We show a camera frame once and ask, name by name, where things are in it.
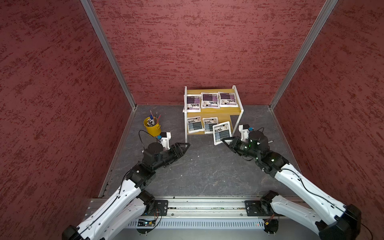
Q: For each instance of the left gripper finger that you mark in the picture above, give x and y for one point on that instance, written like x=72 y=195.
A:
x=182 y=147
x=180 y=153

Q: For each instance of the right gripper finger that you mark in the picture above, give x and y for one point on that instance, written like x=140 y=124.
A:
x=231 y=144
x=231 y=139

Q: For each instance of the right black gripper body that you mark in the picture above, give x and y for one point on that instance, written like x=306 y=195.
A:
x=241 y=147

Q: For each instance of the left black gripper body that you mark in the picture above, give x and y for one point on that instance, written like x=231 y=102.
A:
x=172 y=154

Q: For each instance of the purple coffee bag bottom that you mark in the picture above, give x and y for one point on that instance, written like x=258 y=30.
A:
x=228 y=100

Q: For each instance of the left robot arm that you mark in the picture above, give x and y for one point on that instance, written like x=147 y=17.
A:
x=130 y=200

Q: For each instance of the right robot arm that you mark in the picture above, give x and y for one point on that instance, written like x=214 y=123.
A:
x=327 y=217

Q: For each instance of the yellow pen bucket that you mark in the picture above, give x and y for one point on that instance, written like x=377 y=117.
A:
x=154 y=131

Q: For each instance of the pens in bucket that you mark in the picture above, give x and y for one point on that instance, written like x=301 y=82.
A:
x=153 y=119

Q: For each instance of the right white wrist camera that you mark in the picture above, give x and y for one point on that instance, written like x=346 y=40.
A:
x=244 y=131

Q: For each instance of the white frame wooden shelf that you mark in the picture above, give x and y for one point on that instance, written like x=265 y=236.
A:
x=232 y=115

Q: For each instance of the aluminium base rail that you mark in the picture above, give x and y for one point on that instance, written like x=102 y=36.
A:
x=206 y=206

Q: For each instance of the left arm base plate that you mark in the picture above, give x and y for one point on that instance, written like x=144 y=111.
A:
x=159 y=206

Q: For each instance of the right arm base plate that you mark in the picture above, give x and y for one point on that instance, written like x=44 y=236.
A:
x=259 y=209

